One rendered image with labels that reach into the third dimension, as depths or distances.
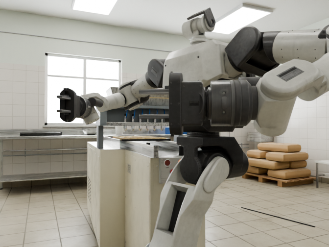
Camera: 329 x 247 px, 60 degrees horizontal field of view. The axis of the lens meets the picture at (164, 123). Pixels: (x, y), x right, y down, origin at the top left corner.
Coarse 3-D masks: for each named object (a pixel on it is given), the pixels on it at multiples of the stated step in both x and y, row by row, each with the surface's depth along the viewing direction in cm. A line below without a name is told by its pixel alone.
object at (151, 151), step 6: (120, 144) 243; (126, 144) 220; (132, 144) 201; (138, 144) 184; (144, 144) 178; (132, 150) 201; (138, 150) 185; (144, 150) 170; (150, 150) 158; (156, 150) 154; (150, 156) 158; (156, 156) 154
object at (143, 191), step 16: (128, 160) 208; (144, 160) 167; (128, 176) 207; (144, 176) 166; (128, 192) 207; (144, 192) 165; (160, 192) 157; (128, 208) 207; (144, 208) 165; (128, 224) 207; (144, 224) 165; (128, 240) 206; (144, 240) 165
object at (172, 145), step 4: (152, 144) 255; (156, 144) 244; (160, 144) 234; (164, 144) 224; (168, 144) 215; (172, 144) 207; (176, 144) 200; (168, 148) 215; (172, 148) 207; (176, 148) 200; (200, 148) 165
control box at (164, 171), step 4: (160, 160) 154; (164, 160) 155; (172, 160) 157; (176, 160) 157; (160, 164) 154; (164, 164) 155; (172, 164) 156; (160, 168) 154; (164, 168) 155; (168, 168) 156; (172, 168) 156; (160, 172) 154; (164, 172) 155; (168, 172) 156; (160, 176) 154; (164, 176) 155; (168, 176) 156; (160, 180) 154; (164, 180) 155
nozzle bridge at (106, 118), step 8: (104, 112) 216; (112, 112) 226; (120, 112) 228; (128, 112) 231; (136, 112) 233; (144, 112) 235; (152, 112) 237; (160, 112) 240; (168, 112) 242; (104, 120) 216; (112, 120) 226; (120, 120) 228; (128, 120) 230; (136, 120) 233; (144, 120) 235; (152, 120) 237; (160, 120) 239; (176, 136) 251
